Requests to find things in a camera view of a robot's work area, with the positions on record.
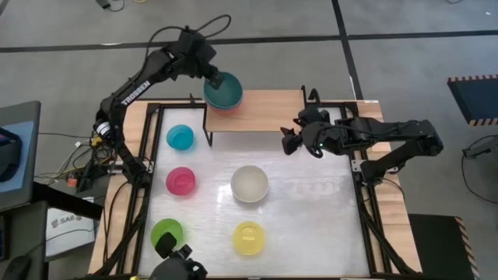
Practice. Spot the red bowl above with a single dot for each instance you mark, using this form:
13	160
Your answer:
225	110

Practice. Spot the cyan translucent bowl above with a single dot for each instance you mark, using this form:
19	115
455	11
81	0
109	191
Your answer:
180	137

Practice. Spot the yellow translucent bowl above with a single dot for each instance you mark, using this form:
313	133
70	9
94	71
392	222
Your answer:
249	238

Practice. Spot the black metal table frame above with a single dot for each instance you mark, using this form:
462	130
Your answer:
151	128

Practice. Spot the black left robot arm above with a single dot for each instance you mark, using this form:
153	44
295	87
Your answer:
134	91

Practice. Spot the teal bowl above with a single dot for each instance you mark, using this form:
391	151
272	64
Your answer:
229	91

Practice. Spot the green translucent bowl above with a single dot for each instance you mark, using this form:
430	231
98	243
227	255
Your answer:
167	227

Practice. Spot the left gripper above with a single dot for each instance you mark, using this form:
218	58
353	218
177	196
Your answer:
196	52

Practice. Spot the black desk bar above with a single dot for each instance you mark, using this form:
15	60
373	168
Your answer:
66	202

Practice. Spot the wooden shelf with black legs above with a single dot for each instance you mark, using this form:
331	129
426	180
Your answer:
264	110

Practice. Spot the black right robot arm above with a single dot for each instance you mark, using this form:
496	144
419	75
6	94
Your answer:
389	130

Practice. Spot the black clamp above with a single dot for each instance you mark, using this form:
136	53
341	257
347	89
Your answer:
314	95

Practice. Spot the black power adapter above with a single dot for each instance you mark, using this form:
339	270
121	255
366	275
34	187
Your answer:
103	3

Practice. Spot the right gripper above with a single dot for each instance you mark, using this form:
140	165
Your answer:
319	134

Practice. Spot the yellow connector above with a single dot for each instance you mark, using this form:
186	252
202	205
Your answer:
97	141

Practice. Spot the grey computer monitor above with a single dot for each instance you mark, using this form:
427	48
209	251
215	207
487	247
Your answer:
27	155

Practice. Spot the white labelled paper sheet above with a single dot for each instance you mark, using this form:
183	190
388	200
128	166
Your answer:
70	233

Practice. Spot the black mat with striped edge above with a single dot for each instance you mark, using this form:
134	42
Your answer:
435	249

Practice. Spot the pink translucent bowl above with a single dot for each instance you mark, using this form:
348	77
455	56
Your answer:
181	181

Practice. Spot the white bowl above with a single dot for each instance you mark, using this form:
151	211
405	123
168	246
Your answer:
250	183

